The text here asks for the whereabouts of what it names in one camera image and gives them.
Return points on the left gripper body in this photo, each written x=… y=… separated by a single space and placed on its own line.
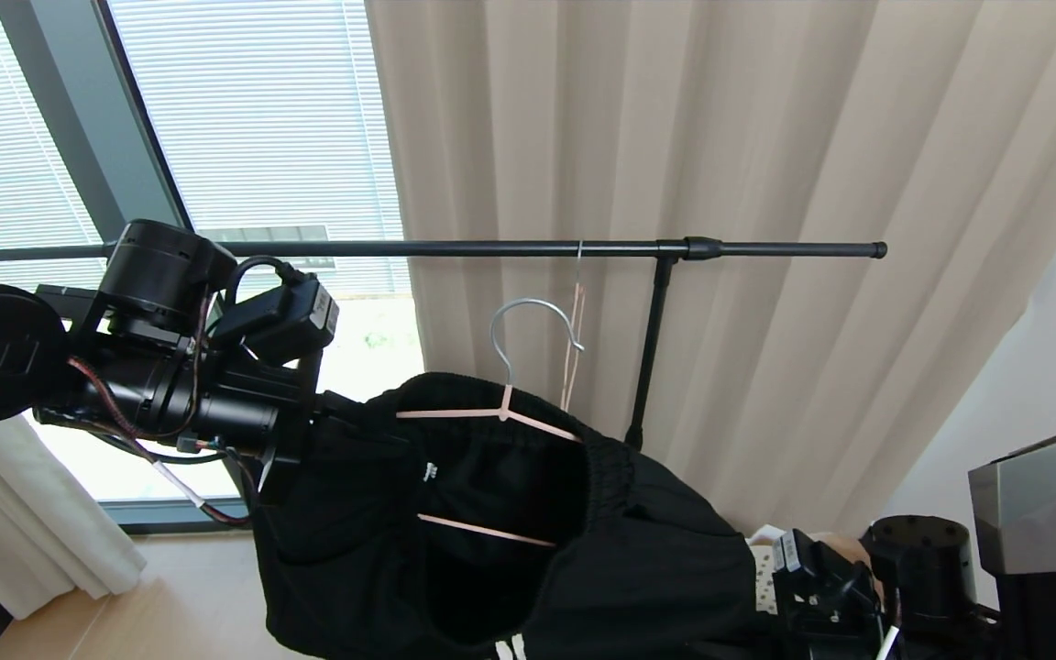
x=216 y=403

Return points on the black shorts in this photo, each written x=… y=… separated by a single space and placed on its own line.
x=354 y=550

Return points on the pink clothes hanger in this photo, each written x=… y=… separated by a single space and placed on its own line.
x=572 y=367
x=502 y=403

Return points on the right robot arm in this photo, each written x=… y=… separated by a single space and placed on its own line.
x=1041 y=495

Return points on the black clothes rack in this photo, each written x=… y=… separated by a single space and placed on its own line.
x=445 y=248

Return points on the white laundry basket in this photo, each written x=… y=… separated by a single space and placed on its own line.
x=764 y=587

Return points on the beige curtain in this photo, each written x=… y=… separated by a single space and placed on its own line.
x=766 y=110
x=33 y=532

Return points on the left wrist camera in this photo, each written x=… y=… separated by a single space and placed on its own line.
x=280 y=316

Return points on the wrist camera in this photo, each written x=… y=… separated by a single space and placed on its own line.
x=280 y=316
x=821 y=577

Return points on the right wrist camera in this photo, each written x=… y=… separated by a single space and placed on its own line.
x=821 y=577

